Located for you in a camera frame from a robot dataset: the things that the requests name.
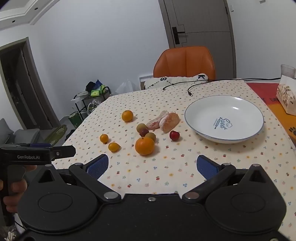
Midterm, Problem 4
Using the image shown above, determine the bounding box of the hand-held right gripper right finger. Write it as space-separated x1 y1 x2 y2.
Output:
182 155 274 204

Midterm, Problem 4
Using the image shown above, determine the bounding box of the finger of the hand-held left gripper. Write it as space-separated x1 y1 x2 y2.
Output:
13 143 54 149
0 146 76 165

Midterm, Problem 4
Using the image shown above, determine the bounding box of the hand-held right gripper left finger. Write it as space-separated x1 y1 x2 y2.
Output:
35 154 121 205

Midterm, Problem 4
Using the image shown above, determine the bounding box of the large orange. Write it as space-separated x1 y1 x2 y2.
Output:
135 137 155 156

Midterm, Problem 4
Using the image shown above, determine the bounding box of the white plate with blue rim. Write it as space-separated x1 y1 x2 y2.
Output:
184 95 264 144

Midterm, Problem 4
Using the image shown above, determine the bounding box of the medium orange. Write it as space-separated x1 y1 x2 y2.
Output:
122 110 134 122

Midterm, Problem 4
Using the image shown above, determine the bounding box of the pale orange pomelo segment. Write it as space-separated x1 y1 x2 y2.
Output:
159 112 180 133

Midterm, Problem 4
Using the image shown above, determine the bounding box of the pink pomelo segment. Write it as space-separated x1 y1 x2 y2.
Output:
146 110 169 130

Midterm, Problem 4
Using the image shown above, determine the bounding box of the person's left hand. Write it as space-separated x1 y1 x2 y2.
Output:
0 165 37 214

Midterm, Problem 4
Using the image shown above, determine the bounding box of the yellow green bag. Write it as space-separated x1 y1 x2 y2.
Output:
45 125 68 144

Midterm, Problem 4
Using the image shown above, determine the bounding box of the grey sofa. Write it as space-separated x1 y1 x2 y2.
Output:
0 118 41 145

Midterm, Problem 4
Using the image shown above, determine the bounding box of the green carton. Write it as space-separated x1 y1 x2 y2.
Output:
68 112 81 128

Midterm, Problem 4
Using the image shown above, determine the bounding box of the dotted cream tablecloth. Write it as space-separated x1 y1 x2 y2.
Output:
51 80 296 241

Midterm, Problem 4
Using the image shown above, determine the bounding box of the black metal rack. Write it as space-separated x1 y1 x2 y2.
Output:
73 91 112 121

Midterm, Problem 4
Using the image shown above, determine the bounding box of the dark wooden door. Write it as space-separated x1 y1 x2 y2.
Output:
0 38 60 145

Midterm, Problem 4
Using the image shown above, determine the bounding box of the white plastic bag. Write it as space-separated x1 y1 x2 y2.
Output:
115 79 134 95

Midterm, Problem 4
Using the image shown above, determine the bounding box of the orange red table mat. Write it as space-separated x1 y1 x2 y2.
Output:
246 82 296 149

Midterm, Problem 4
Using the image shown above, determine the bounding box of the white cushion with black letters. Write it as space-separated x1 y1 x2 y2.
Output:
143 74 210 90

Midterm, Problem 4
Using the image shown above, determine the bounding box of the white panel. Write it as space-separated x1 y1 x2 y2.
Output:
139 75 154 90

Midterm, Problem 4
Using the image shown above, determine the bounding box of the patterned tissue box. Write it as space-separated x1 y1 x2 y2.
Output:
276 75 296 115

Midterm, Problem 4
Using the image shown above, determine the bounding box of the orange chair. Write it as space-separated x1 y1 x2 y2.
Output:
153 46 216 80

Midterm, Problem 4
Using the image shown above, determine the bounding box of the clear glass cup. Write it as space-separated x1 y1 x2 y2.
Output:
280 64 296 78

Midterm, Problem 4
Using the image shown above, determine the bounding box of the grey door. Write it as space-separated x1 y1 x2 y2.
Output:
163 0 233 79

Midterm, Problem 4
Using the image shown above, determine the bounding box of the black cable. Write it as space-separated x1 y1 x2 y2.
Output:
162 77 296 90
187 79 281 96

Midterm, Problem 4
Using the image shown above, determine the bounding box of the black door handle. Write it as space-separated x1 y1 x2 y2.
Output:
172 26 185 45

